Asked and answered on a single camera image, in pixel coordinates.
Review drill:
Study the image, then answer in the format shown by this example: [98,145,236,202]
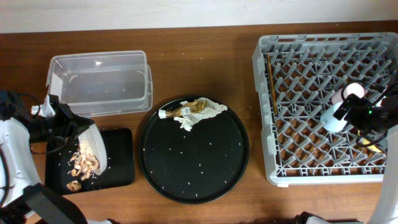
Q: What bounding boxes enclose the yellow bowl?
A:
[358,135,385,153]

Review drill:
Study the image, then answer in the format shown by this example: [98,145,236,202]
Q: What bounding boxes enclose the grey plate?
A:
[78,124,108,175]

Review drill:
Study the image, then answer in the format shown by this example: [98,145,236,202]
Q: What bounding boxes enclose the pink cup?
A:
[331,83,365,105]

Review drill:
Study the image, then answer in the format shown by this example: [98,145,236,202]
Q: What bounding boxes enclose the blue cup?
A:
[320,102,347,133]

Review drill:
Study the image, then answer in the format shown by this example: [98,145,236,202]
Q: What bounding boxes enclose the food scraps with rice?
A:
[66,140,100,192]

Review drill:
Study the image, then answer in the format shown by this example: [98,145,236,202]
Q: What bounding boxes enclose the white napkin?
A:
[158,97,228,131]

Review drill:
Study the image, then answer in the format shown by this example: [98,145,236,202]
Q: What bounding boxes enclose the gold foil wrapper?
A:
[165,100,206,118]

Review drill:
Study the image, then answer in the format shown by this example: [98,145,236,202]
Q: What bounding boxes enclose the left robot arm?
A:
[1,90,108,223]

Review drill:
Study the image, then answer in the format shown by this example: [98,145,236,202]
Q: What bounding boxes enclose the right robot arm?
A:
[278,94,397,223]

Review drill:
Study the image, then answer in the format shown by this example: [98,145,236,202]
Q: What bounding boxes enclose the grey dishwasher rack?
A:
[252,32,397,187]

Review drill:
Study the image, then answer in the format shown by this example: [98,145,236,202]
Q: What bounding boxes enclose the clear plastic storage bin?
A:
[46,50,153,118]

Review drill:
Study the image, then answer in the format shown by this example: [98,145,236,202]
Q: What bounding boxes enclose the black rectangular tray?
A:
[45,128,135,195]

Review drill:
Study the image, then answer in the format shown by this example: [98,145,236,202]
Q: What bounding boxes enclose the round black serving tray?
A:
[137,108,250,204]

